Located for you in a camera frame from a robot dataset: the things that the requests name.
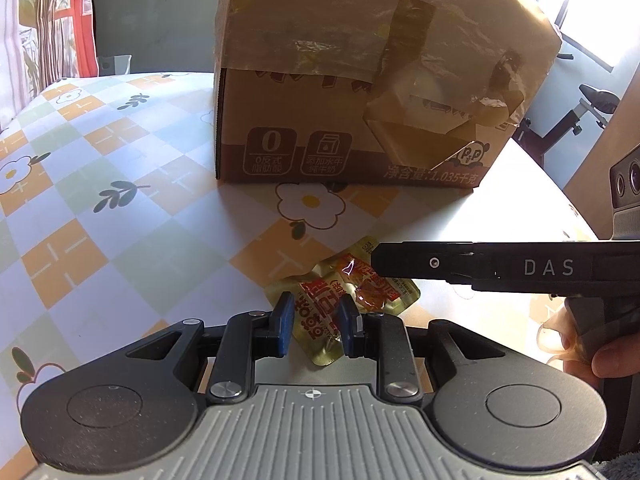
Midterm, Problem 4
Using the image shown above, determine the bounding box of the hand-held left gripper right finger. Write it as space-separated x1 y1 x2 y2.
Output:
335 293 482 406

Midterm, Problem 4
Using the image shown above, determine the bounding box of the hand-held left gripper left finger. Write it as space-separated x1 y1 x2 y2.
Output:
125 291 296 406

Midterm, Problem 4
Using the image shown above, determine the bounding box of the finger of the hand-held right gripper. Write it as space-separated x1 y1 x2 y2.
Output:
374 240 497 292

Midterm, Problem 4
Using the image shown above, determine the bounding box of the gold snack packet red print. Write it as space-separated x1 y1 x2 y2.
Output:
264 235 422 369

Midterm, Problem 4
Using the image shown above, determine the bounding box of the cardboard box with plastic liner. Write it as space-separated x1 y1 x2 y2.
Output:
213 0 564 190

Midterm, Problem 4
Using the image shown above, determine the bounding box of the person's right hand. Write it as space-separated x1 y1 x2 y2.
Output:
560 305 640 381

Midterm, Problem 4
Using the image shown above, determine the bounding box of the brown wooden board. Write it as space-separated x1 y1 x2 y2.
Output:
564 74 640 242

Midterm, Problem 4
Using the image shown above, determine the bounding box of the black exercise bike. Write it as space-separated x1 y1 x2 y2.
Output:
511 0 622 173

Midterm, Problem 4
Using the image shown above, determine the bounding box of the grey fuzzy cloth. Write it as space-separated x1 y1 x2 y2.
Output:
594 452 640 480

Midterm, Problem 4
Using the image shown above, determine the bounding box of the dark framed window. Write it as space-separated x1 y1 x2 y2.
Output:
542 0 640 75

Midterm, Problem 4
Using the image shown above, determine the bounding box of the white plastic bin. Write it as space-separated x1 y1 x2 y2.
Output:
97 54 132 76

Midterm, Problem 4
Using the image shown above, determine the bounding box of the printed backdrop curtain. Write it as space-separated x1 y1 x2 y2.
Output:
0 0 99 133

